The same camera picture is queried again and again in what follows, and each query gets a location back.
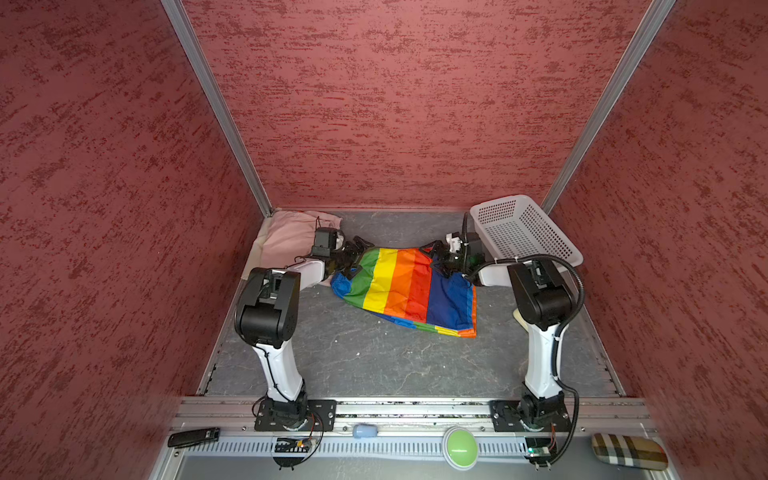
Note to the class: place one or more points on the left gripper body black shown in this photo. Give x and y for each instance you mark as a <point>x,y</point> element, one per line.
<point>347,257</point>

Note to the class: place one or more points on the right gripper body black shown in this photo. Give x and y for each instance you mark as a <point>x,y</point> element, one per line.
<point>451,260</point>

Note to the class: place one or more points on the colourful shorts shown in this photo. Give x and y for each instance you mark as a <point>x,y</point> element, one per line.
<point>401,286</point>

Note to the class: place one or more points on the pink shorts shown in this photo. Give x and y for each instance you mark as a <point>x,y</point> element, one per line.
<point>291,235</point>

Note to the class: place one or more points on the beige shorts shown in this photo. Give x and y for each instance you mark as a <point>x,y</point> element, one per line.
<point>254,256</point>

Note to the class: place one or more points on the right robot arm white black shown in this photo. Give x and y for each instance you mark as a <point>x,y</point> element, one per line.
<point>548,294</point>

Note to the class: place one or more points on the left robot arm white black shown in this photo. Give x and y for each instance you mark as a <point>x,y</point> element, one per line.
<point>266,318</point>

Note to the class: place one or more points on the white plastic laundry basket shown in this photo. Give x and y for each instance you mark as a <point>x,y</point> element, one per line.
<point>515,226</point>

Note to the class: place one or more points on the cream calculator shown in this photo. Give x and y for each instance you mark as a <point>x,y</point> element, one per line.
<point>521,321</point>

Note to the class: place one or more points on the small blue oval object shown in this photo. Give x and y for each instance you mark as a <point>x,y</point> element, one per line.
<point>365,431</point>

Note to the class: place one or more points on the green round button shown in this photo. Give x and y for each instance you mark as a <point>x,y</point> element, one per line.
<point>460,448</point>

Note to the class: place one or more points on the left circuit board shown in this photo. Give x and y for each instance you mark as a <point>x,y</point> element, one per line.
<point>291,452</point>

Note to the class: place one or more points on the circuit board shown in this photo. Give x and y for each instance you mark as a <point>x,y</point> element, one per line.
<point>540,451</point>
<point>291,452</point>

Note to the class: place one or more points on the right circuit board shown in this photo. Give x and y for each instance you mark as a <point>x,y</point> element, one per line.
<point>540,451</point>

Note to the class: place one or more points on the black flat remote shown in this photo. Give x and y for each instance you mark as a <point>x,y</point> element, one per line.
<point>190,438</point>

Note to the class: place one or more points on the plaid glasses case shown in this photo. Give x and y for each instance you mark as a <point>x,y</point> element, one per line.
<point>629,451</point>

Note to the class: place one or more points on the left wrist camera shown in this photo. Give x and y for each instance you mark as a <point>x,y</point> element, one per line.
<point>327,241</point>

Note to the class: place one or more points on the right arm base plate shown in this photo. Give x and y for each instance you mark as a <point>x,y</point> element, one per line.
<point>530,415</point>

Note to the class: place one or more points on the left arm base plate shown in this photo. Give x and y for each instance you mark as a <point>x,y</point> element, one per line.
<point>301,416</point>

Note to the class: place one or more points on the aluminium front rail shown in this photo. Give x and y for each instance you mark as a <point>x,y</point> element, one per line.
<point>408,416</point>

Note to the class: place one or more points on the aluminium corner post right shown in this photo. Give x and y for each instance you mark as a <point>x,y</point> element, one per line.
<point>646,31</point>

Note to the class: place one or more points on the aluminium corner post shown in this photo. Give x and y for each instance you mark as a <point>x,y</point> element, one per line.
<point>646,31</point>
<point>189,41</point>

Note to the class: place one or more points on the aluminium corner post left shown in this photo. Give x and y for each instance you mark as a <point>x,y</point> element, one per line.
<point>189,41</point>

